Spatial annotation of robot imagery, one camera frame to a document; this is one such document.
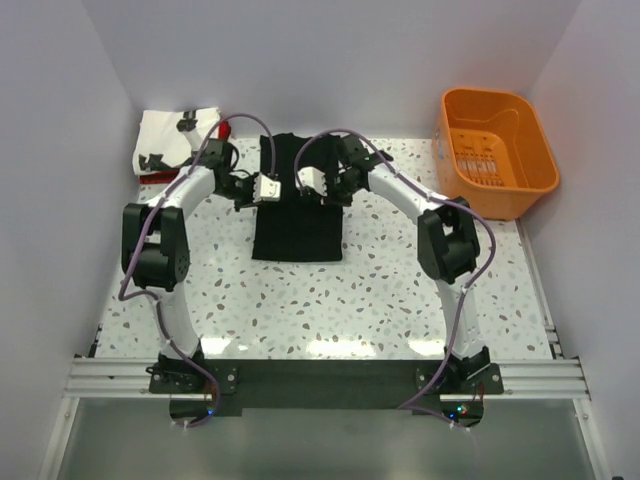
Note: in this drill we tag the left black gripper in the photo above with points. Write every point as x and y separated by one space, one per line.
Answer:
249 202

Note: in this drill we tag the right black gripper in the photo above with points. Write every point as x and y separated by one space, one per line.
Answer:
330 199

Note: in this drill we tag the black t shirt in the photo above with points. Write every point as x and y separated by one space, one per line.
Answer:
293 229

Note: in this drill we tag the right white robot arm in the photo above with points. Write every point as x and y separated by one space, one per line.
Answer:
455 245

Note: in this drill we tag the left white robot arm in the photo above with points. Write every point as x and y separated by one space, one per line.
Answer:
155 259

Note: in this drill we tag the folded white printed t shirt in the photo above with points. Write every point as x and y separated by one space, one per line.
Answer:
167 139

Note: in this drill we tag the orange plastic basket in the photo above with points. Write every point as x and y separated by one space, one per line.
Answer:
490 148

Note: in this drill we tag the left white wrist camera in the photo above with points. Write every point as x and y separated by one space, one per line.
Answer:
266 189

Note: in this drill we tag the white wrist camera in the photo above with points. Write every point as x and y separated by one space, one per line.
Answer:
312 180
266 189

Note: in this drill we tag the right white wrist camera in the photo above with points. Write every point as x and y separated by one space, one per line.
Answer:
312 180

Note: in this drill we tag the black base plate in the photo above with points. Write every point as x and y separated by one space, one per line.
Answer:
232 386

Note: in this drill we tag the aluminium rail frame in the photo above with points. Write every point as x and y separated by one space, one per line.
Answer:
109 426

